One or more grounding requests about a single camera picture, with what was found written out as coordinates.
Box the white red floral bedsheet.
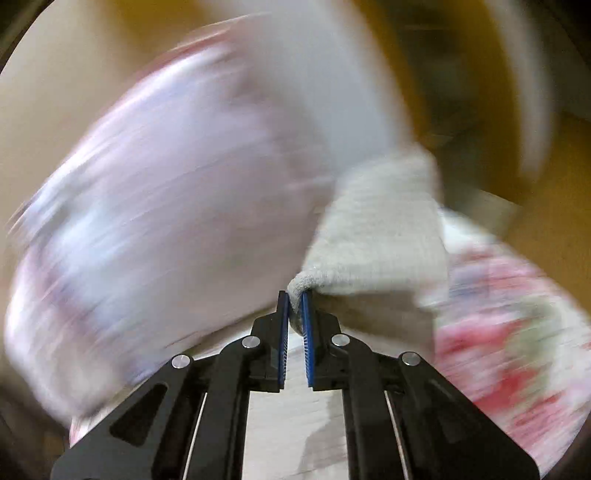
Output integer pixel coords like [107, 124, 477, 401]
[68, 211, 591, 480]

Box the beige cable-knit sweater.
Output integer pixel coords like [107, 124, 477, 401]
[239, 149, 452, 480]

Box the pink floral left pillow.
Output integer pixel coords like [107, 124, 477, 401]
[5, 34, 332, 421]

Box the brown wooden headboard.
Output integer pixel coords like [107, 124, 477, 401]
[356, 1, 590, 304]

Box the pink lavender-print right pillow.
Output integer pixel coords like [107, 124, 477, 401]
[204, 1, 414, 172]

